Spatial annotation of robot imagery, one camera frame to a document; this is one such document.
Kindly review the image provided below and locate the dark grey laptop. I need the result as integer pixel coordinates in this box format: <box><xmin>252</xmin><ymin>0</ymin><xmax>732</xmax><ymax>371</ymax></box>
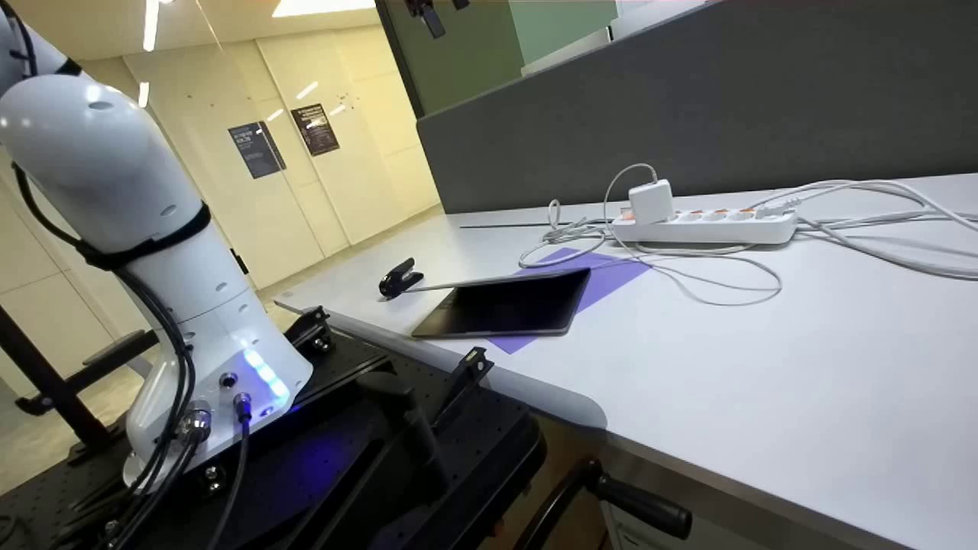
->
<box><xmin>414</xmin><ymin>268</ymin><xmax>589</xmax><ymax>340</ymax></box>

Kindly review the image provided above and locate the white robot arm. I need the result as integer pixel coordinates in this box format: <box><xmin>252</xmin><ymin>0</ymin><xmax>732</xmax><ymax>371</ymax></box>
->
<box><xmin>0</xmin><ymin>17</ymin><xmax>312</xmax><ymax>491</ymax></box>

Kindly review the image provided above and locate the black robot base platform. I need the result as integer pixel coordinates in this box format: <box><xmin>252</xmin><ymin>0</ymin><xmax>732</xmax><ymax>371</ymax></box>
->
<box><xmin>0</xmin><ymin>302</ymin><xmax>552</xmax><ymax>550</ymax></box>

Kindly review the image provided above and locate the black clip object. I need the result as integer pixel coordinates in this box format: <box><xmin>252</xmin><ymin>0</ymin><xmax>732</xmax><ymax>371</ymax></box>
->
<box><xmin>379</xmin><ymin>256</ymin><xmax>421</xmax><ymax>299</ymax></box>

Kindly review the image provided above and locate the purple paper sheet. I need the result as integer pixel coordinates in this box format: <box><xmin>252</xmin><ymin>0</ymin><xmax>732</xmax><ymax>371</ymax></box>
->
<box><xmin>486</xmin><ymin>249</ymin><xmax>654</xmax><ymax>359</ymax></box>

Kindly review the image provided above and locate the white power strip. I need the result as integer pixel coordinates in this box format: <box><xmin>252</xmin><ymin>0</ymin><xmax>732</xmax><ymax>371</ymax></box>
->
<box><xmin>610</xmin><ymin>207</ymin><xmax>794</xmax><ymax>249</ymax></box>

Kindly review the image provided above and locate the white power adapter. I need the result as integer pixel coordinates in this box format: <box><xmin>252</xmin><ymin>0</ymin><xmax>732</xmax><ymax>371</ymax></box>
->
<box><xmin>629</xmin><ymin>182</ymin><xmax>673</xmax><ymax>224</ymax></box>

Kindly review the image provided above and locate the grey desk partition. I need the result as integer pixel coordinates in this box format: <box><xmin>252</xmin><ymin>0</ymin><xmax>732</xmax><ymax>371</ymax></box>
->
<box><xmin>418</xmin><ymin>0</ymin><xmax>978</xmax><ymax>214</ymax></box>

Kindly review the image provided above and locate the white charger cable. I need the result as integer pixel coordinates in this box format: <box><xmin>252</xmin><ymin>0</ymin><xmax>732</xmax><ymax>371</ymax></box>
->
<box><xmin>516</xmin><ymin>160</ymin><xmax>785</xmax><ymax>309</ymax></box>

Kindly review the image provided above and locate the dark wall poster right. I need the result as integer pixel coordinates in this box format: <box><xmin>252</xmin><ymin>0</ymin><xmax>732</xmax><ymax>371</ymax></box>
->
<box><xmin>295</xmin><ymin>103</ymin><xmax>340</xmax><ymax>155</ymax></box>

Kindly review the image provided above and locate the dark wall poster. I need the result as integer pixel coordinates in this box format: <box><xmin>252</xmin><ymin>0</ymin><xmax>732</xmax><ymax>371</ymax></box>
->
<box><xmin>230</xmin><ymin>124</ymin><xmax>285</xmax><ymax>182</ymax></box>
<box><xmin>295</xmin><ymin>103</ymin><xmax>340</xmax><ymax>155</ymax></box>

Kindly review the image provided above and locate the dark wall poster left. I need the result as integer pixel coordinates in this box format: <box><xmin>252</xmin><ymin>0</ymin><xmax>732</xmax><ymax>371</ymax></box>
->
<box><xmin>230</xmin><ymin>124</ymin><xmax>285</xmax><ymax>182</ymax></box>

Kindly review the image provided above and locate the black clamp handle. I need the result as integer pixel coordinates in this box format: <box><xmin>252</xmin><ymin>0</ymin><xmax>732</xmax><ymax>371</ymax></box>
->
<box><xmin>529</xmin><ymin>458</ymin><xmax>696</xmax><ymax>550</ymax></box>

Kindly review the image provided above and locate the white power strip cord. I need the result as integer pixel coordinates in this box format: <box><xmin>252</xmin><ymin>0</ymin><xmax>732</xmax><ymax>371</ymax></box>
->
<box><xmin>753</xmin><ymin>178</ymin><xmax>978</xmax><ymax>284</ymax></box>

